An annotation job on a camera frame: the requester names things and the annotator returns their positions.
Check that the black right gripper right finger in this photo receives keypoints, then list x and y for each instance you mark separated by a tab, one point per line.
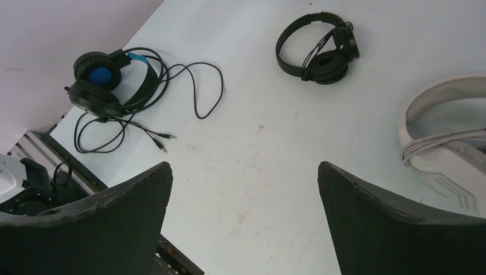
376	231

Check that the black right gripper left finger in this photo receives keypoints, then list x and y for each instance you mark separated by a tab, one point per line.
114	231

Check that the white headphones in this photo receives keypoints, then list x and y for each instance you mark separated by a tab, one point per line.
446	162

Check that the blue black headphones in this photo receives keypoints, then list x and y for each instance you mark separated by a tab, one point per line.
98	74

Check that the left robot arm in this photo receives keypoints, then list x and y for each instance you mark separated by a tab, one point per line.
28	190

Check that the aluminium frame rail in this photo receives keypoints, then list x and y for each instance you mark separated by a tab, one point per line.
42	148

